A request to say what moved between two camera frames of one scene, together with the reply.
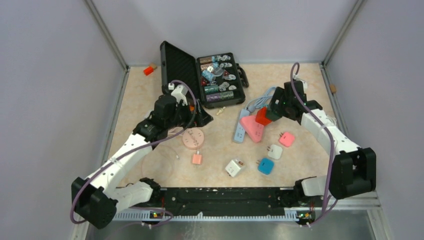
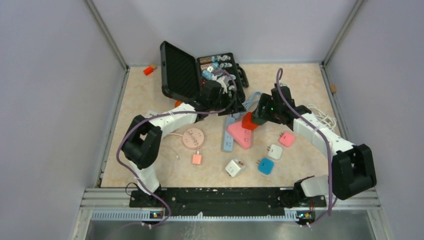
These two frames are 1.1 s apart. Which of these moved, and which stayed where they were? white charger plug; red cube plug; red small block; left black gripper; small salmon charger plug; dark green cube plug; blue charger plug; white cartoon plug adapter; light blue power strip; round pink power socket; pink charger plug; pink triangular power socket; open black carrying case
Moved: red cube plug; dark green cube plug; pink triangular power socket; light blue power strip; left black gripper
Stayed: white cartoon plug adapter; open black carrying case; round pink power socket; white charger plug; blue charger plug; red small block; pink charger plug; small salmon charger plug
